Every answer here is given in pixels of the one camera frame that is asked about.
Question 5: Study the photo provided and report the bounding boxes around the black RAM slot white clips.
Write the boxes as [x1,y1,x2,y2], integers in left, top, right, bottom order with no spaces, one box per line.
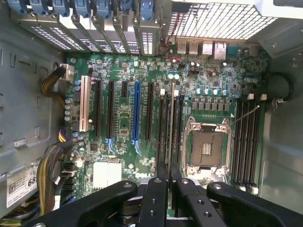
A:
[250,94,267,195]
[238,93,254,192]
[156,88,166,164]
[172,89,179,166]

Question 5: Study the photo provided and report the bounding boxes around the long black expansion slot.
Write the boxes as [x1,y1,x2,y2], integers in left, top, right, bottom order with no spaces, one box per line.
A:
[145,82,154,140]
[94,79,103,138]
[106,80,116,139]

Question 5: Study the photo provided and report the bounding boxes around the blue expansion slot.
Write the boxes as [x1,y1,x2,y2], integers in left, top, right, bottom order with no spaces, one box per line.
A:
[132,80,142,141]

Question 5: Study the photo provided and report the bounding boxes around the short black expansion slot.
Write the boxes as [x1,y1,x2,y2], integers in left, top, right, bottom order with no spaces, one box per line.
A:
[120,80,128,99]

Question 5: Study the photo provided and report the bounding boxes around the white expansion slot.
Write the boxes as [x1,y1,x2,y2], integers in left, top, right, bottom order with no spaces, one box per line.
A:
[79,75,91,132]

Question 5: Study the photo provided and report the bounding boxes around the silver chipset heat sink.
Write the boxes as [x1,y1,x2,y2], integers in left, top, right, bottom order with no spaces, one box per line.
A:
[93,161,125,190]

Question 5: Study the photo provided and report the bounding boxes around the silver CPU socket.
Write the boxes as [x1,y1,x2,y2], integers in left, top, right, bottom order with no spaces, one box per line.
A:
[183,115,234,179]

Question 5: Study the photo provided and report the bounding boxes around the green motherboard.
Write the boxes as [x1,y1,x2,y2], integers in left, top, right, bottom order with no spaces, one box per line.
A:
[65,53,269,197]

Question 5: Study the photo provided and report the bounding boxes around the thin metal locking lever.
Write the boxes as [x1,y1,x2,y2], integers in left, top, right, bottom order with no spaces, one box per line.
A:
[228,105,260,127]

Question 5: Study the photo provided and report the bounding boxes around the white label sticker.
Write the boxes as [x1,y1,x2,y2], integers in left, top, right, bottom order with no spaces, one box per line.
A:
[6,166,40,202]

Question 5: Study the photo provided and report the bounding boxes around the silver USB port block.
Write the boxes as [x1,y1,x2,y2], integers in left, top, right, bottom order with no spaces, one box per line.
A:
[176,40,188,55]
[188,41,200,55]

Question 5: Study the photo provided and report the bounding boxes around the silver ethernet port block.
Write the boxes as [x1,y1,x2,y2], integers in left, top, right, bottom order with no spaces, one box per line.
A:
[213,41,228,60]

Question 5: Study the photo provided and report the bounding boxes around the white power connector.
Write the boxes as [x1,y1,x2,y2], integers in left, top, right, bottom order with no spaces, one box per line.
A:
[60,63,75,81]

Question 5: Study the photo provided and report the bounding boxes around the grey metal PC case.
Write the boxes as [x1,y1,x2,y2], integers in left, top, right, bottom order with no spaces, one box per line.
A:
[0,0,303,227]

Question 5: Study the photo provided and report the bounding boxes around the metal mesh vent grille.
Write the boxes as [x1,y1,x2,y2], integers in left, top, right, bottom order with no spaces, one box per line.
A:
[168,3,278,40]

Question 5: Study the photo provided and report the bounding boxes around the blue card retention clip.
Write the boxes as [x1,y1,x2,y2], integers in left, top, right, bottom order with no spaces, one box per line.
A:
[30,0,53,16]
[139,0,156,23]
[118,0,134,18]
[94,0,112,19]
[73,0,92,18]
[7,0,33,15]
[52,0,72,17]

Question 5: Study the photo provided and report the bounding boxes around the thick yellow black wire bundle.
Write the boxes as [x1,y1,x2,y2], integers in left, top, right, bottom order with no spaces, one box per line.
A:
[37,143,73,211]

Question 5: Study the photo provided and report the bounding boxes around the small multicoloured wire bundle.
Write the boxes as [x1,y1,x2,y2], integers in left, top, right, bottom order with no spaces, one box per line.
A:
[57,127,70,143]

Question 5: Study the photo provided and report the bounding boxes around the black looped cable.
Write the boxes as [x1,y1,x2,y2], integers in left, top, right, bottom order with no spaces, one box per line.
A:
[266,72,295,103]

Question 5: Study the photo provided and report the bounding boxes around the red black thin wire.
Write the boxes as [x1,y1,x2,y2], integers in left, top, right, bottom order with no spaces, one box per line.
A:
[158,11,183,62]

